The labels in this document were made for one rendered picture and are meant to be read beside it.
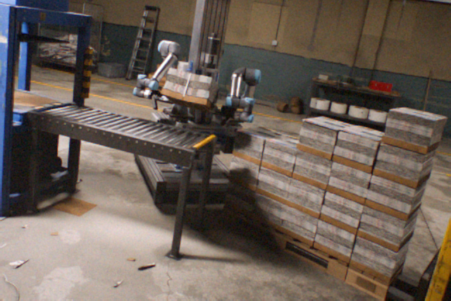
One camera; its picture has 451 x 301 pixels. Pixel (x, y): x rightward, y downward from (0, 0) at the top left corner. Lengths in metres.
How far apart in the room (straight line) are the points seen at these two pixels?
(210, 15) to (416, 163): 2.18
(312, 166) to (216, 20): 1.64
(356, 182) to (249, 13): 7.56
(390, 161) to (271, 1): 7.56
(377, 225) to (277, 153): 0.89
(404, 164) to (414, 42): 7.17
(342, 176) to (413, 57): 7.07
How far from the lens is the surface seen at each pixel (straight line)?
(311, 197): 3.27
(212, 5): 4.00
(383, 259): 3.20
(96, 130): 3.15
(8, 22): 3.25
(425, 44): 10.04
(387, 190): 3.05
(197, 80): 3.32
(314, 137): 3.19
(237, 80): 3.53
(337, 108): 9.43
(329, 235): 3.29
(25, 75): 4.35
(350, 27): 9.94
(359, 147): 3.06
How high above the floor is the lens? 1.63
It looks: 13 degrees down
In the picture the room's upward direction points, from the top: 9 degrees clockwise
